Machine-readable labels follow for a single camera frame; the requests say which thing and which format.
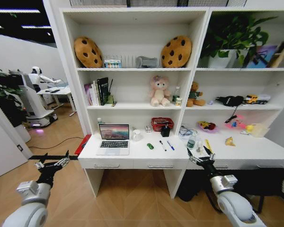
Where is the yellow toy truck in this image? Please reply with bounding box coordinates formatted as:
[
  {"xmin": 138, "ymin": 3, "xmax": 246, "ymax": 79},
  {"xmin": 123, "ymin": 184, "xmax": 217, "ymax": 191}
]
[{"xmin": 244, "ymin": 94, "xmax": 269, "ymax": 105}]

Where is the white shelf desk unit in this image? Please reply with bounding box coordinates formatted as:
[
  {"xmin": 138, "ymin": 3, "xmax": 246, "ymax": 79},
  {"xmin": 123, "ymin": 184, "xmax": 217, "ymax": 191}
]
[
  {"xmin": 179, "ymin": 7, "xmax": 284, "ymax": 171},
  {"xmin": 59, "ymin": 7, "xmax": 210, "ymax": 199}
]

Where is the green glass bottle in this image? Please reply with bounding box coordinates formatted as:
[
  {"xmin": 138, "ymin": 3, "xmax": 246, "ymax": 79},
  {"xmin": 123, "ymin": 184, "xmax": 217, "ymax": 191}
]
[{"xmin": 172, "ymin": 86, "xmax": 181, "ymax": 104}]

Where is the purple blue painting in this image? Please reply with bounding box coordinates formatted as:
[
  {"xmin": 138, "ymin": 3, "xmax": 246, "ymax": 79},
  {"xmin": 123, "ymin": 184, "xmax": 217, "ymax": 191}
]
[{"xmin": 247, "ymin": 44, "xmax": 279, "ymax": 69}]

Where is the black bag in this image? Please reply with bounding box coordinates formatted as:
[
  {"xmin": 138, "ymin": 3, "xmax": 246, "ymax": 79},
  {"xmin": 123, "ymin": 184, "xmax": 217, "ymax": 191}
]
[{"xmin": 176, "ymin": 168, "xmax": 205, "ymax": 202}]

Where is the box of colourful small bottles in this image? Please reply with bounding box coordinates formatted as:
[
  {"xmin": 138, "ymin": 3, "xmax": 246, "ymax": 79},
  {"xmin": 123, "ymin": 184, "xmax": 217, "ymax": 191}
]
[{"xmin": 104, "ymin": 59, "xmax": 123, "ymax": 69}]

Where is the yellow snack wrapper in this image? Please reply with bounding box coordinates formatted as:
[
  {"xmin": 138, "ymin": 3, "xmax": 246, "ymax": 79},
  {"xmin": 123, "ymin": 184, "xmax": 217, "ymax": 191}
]
[{"xmin": 224, "ymin": 136, "xmax": 236, "ymax": 147}]

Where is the black chair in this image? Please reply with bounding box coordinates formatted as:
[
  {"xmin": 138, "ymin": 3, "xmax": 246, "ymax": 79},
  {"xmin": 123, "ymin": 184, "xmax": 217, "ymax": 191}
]
[{"xmin": 229, "ymin": 168, "xmax": 284, "ymax": 215}]

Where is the black book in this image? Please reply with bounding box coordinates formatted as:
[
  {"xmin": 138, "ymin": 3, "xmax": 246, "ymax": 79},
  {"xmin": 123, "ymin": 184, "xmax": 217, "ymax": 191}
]
[{"xmin": 97, "ymin": 77, "xmax": 109, "ymax": 106}]

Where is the white mug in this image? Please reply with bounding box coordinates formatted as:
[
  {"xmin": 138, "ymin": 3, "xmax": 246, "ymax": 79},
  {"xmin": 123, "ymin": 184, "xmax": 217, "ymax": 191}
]
[{"xmin": 132, "ymin": 129, "xmax": 143, "ymax": 142}]

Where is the pink book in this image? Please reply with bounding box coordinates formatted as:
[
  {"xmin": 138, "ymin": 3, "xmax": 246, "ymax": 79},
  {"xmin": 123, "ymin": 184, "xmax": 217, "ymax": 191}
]
[{"xmin": 84, "ymin": 83, "xmax": 93, "ymax": 106}]

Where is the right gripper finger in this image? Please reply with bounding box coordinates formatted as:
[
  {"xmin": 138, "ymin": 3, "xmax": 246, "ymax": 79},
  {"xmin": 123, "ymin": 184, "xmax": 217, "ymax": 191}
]
[
  {"xmin": 186, "ymin": 148, "xmax": 202, "ymax": 166},
  {"xmin": 203, "ymin": 145, "xmax": 216, "ymax": 164}
]

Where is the green reed diffuser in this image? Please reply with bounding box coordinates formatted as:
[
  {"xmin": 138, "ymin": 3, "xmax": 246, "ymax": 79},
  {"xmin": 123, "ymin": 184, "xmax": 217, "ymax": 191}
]
[{"xmin": 107, "ymin": 79, "xmax": 117, "ymax": 107}]

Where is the small clear bottle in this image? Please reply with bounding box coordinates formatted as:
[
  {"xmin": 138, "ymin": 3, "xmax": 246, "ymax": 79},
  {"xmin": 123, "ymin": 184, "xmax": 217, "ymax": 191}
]
[{"xmin": 195, "ymin": 139, "xmax": 204, "ymax": 156}]

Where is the brown teddy bear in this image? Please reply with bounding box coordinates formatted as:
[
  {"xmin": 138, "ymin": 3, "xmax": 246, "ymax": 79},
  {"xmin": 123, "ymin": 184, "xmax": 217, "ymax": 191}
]
[{"xmin": 186, "ymin": 81, "xmax": 206, "ymax": 107}]

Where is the silver drawer handle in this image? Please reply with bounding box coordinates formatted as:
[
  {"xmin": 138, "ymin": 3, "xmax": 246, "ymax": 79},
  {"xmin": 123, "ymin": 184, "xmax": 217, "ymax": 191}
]
[
  {"xmin": 147, "ymin": 164, "xmax": 175, "ymax": 169},
  {"xmin": 93, "ymin": 163, "xmax": 120, "ymax": 168}
]

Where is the blue white cable bundle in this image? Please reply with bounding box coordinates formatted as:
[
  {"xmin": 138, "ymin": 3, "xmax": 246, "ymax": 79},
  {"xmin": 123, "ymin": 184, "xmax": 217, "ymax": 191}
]
[{"xmin": 178, "ymin": 125, "xmax": 198, "ymax": 140}]

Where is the white background desk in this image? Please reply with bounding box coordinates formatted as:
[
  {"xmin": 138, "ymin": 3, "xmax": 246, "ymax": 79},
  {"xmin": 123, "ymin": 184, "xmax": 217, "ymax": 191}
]
[{"xmin": 37, "ymin": 86, "xmax": 77, "ymax": 112}]

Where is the chocolate chip cookie pillow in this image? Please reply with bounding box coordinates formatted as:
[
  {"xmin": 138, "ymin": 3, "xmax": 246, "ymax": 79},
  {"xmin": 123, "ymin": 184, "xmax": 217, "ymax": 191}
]
[
  {"xmin": 73, "ymin": 35, "xmax": 104, "ymax": 69},
  {"xmin": 160, "ymin": 35, "xmax": 193, "ymax": 69}
]

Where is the black floor cable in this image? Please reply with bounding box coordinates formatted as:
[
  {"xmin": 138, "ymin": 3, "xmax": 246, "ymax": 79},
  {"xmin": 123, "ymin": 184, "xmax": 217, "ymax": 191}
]
[{"xmin": 28, "ymin": 135, "xmax": 86, "ymax": 150}]

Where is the purple plate with toys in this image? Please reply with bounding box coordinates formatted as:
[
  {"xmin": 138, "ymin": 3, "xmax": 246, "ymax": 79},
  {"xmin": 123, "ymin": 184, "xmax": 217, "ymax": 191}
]
[{"xmin": 198, "ymin": 121, "xmax": 220, "ymax": 134}]

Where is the green potted plant white pot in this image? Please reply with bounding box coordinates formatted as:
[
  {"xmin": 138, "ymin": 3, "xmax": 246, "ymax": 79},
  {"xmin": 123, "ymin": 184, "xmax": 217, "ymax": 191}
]
[{"xmin": 199, "ymin": 13, "xmax": 279, "ymax": 69}]

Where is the pink plush bunny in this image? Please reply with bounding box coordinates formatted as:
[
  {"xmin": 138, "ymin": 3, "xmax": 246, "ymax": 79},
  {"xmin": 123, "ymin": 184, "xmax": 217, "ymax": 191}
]
[{"xmin": 148, "ymin": 75, "xmax": 172, "ymax": 107}]

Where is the red plastic basket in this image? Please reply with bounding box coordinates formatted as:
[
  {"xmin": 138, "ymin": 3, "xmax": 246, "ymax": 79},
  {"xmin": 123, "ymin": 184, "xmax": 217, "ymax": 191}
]
[{"xmin": 151, "ymin": 117, "xmax": 175, "ymax": 132}]

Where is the clear bottle green label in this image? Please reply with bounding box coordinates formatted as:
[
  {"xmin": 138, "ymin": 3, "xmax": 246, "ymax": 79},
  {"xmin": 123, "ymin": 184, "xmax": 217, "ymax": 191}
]
[{"xmin": 186, "ymin": 133, "xmax": 198, "ymax": 150}]

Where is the black pen holder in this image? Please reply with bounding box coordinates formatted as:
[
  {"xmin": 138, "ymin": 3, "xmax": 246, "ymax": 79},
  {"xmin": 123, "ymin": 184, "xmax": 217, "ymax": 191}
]
[{"xmin": 160, "ymin": 123, "xmax": 171, "ymax": 138}]

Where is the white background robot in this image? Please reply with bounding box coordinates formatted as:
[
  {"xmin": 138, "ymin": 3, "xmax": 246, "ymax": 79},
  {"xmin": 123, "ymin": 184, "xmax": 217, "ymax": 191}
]
[{"xmin": 18, "ymin": 66, "xmax": 62, "ymax": 129}]

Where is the white file rack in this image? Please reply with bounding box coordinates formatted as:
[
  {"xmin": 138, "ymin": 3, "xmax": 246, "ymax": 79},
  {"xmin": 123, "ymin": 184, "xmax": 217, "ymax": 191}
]
[{"xmin": 121, "ymin": 54, "xmax": 136, "ymax": 69}]

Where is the black cap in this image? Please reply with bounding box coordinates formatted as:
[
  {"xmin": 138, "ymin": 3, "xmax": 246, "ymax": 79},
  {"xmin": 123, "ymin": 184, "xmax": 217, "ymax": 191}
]
[{"xmin": 215, "ymin": 95, "xmax": 246, "ymax": 107}]

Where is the white book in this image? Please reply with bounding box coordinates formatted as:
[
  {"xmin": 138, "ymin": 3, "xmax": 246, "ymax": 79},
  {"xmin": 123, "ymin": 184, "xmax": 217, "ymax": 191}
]
[{"xmin": 89, "ymin": 80, "xmax": 99, "ymax": 106}]

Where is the silver laptop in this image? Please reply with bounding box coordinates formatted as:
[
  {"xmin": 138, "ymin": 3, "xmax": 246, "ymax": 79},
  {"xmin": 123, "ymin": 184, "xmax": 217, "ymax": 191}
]
[{"xmin": 96, "ymin": 123, "xmax": 131, "ymax": 156}]

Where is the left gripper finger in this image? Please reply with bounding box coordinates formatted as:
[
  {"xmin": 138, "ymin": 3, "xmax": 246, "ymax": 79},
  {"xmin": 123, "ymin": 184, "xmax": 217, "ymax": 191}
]
[
  {"xmin": 34, "ymin": 152, "xmax": 49, "ymax": 169},
  {"xmin": 53, "ymin": 149, "xmax": 71, "ymax": 168}
]

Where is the wooden easel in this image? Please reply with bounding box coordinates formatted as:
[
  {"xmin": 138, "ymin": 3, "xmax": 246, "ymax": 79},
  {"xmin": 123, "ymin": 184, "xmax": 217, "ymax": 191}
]
[{"xmin": 267, "ymin": 48, "xmax": 284, "ymax": 69}]

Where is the yellow rubber duck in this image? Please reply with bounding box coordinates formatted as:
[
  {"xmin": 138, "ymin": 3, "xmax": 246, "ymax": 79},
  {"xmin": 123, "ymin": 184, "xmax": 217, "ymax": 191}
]
[{"xmin": 240, "ymin": 124, "xmax": 255, "ymax": 136}]

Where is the large leafy plant white pot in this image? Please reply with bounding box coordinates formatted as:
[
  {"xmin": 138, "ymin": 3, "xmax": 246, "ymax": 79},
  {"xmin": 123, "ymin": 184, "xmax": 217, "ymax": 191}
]
[{"xmin": 0, "ymin": 63, "xmax": 32, "ymax": 144}]

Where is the pink toy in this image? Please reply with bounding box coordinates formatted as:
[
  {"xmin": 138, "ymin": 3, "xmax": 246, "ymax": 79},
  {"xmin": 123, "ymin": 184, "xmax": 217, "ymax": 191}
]
[{"xmin": 224, "ymin": 114, "xmax": 248, "ymax": 130}]

